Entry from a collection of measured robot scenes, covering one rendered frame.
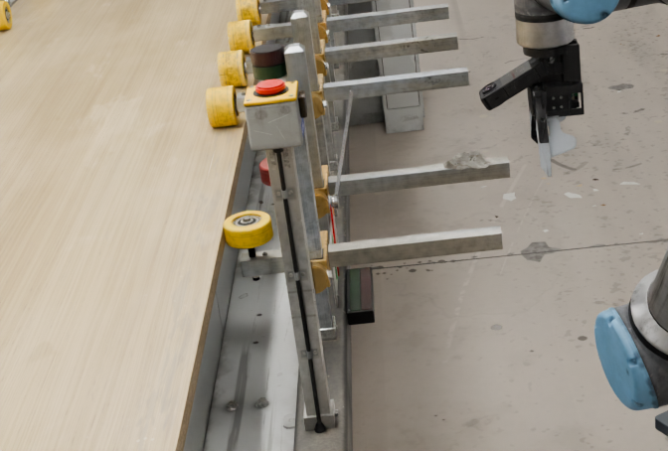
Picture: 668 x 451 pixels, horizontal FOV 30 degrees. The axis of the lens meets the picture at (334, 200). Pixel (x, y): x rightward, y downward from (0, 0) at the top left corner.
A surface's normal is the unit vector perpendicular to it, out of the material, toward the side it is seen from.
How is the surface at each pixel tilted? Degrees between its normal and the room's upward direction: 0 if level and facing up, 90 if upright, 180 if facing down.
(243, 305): 0
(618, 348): 94
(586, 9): 90
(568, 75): 90
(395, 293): 0
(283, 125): 90
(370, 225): 0
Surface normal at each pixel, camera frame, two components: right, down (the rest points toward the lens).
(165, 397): -0.12, -0.91
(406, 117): 0.00, 0.40
